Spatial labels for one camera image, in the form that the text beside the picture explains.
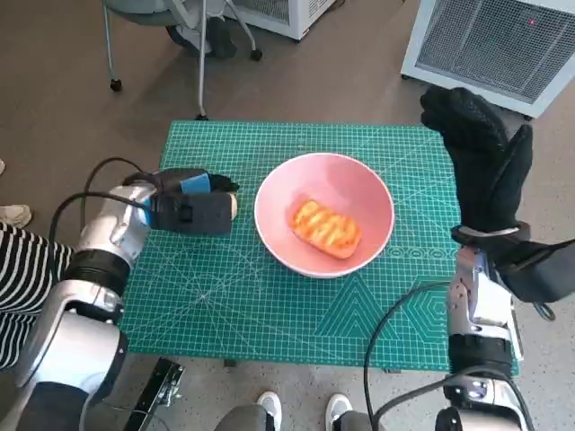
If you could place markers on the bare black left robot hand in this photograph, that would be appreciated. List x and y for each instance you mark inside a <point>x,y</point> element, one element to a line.
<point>195,183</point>

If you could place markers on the person's leg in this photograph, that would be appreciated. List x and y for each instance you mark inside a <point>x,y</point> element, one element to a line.
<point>242,417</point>
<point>355,421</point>

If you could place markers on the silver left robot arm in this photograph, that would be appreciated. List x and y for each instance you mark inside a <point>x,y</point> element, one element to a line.
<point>103,224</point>

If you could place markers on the round bread bun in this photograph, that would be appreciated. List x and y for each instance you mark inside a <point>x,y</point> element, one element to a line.
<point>234,206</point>

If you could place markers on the green cutting mat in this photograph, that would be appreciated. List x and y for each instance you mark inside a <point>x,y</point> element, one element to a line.
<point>224,296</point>

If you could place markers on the black bag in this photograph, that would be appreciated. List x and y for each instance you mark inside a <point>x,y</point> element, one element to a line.
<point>220,40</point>

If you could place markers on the long striped bread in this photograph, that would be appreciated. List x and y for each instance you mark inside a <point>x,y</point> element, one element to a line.
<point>325,226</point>

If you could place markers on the black table bracket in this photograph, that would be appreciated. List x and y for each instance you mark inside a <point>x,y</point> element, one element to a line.
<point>229,362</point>
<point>391,369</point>

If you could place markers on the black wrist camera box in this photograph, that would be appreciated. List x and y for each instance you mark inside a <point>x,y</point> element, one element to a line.
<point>539,269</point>
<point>197,213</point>

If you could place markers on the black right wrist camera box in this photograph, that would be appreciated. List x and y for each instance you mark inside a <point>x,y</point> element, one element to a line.
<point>539,269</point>

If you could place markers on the grey chair with casters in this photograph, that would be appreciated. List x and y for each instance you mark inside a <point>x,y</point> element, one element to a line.
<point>135,6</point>

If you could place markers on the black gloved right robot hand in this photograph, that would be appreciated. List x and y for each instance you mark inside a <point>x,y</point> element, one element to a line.
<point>485,170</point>

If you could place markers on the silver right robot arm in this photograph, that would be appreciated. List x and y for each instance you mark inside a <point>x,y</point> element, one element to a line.
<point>480,310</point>

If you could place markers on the black metal folding bracket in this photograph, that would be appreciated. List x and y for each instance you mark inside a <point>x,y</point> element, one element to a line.
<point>155,395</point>

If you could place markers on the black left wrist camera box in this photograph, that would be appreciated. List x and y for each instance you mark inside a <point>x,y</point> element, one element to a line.
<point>197,213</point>

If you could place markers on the person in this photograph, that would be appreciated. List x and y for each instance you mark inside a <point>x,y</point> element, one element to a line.
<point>27,278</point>

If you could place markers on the white cabinet with mesh grille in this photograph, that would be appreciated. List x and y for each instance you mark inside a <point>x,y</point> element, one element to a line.
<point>485,45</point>

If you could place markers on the pink bowl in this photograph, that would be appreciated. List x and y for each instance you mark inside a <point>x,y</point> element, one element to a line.
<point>278,224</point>

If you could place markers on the white appliance with glass door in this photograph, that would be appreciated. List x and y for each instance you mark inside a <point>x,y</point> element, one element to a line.
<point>283,13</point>

